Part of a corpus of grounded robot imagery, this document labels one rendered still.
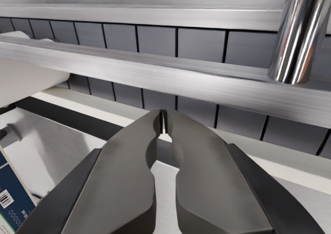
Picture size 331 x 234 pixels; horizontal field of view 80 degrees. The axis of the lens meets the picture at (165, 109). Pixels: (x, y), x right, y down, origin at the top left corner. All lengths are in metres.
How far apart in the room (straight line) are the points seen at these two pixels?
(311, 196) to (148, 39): 0.24
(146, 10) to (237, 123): 0.12
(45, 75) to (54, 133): 0.17
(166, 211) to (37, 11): 0.30
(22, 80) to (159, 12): 0.14
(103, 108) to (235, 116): 0.12
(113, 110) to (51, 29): 0.12
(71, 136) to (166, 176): 0.17
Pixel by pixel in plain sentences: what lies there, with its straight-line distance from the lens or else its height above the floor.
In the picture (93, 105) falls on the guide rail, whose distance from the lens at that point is 0.21.
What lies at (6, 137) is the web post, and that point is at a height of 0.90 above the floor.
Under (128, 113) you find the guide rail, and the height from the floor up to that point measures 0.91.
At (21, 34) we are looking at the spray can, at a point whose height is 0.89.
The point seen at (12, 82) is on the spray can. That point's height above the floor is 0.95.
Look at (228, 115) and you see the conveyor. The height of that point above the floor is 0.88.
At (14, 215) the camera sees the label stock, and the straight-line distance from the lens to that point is 0.60.
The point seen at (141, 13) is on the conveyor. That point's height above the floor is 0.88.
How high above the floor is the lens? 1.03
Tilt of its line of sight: 49 degrees down
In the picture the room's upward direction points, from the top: 134 degrees counter-clockwise
